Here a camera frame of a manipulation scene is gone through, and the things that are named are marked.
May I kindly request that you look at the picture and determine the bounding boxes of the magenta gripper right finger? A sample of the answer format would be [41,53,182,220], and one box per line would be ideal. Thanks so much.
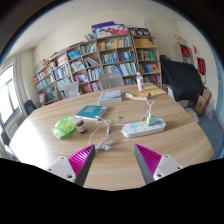
[134,144,182,184]

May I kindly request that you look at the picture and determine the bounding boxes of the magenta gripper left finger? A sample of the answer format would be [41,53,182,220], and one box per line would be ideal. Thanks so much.
[47,145,95,186]

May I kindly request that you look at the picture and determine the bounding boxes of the green white charger plug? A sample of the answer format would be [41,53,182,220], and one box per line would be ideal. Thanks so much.
[147,115,156,126]

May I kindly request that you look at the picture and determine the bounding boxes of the white power strip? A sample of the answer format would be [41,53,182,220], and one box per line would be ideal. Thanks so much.
[122,118,166,138]

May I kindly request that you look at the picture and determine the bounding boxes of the small red-lidded jar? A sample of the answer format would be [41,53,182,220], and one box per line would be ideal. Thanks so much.
[74,117,87,134]

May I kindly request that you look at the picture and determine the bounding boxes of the green plastic bag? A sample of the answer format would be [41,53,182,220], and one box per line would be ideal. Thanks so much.
[52,116,76,138]

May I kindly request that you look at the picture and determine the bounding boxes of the teal book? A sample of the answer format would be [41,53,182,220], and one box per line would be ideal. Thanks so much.
[76,105,108,121]

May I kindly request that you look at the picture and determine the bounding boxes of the yellow book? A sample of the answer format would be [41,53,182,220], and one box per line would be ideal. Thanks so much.
[125,91,148,100]

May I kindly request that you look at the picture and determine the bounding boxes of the yellow paper stack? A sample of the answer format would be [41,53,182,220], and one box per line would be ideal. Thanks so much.
[144,85,166,97]

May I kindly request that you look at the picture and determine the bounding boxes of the dark blue chair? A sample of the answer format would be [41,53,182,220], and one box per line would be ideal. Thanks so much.
[24,100,37,115]

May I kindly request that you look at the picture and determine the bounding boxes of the light grey chair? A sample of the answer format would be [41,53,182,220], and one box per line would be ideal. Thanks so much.
[64,82,79,98]

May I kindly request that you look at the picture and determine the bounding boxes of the grey book stack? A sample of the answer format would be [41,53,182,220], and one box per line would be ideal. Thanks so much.
[98,90,122,105]

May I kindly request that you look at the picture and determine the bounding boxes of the cardboard box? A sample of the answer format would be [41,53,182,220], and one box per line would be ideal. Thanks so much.
[194,89,212,115]

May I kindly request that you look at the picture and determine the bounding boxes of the white bottle red label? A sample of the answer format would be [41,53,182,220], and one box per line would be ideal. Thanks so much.
[136,72,144,92]

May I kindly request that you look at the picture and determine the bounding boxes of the window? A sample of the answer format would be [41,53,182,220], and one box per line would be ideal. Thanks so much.
[0,65,19,124]

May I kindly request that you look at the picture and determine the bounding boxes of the grey mesh chair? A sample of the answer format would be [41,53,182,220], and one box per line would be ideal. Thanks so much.
[99,72,124,89]

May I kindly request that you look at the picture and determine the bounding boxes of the black cloth covered object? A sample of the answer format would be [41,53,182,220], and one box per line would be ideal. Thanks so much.
[160,55,204,101]

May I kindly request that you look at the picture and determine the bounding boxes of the wooden bookshelf with books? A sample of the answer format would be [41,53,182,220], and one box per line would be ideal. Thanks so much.
[33,34,162,105]

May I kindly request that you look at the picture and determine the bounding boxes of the posters atop bookshelf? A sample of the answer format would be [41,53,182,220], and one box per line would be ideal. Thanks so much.
[91,21,150,38]

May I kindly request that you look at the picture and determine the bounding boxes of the white power strip cord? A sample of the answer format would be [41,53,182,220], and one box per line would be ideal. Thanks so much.
[87,117,126,152]

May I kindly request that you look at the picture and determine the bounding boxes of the white charger cable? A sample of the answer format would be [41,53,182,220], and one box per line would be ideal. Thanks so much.
[140,99,156,123]

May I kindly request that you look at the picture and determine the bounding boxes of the red wall banner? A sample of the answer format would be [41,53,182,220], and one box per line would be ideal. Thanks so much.
[197,58,206,76]

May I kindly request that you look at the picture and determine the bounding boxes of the small wall shelf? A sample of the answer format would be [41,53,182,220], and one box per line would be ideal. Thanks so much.
[175,43,194,64]

